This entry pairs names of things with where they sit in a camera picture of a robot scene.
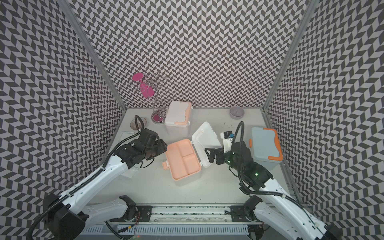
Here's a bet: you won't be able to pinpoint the blue first aid kit box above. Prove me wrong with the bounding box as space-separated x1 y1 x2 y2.
249 127 284 171

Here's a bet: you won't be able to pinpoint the white first aid box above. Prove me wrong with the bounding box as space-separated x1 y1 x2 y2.
165 101 193 138
174 122 222 187

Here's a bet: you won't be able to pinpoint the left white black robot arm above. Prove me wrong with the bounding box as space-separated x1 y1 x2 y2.
27 116 168 240

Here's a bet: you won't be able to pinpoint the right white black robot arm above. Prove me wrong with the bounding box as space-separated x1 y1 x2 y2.
204 122 343 240

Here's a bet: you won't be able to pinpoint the small clear glass bowl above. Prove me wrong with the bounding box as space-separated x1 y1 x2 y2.
130 118 147 131

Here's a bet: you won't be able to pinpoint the small grey round bowl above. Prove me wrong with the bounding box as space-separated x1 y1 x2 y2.
230 106 245 120

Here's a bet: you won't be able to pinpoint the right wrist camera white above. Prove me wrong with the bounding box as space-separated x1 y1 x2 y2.
220 131 235 153

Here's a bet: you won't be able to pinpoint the silver wire stand pink ornaments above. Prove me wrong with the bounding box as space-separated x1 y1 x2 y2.
132 72 168 125

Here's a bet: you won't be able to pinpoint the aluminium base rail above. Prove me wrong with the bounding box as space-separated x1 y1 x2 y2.
89 203 301 226

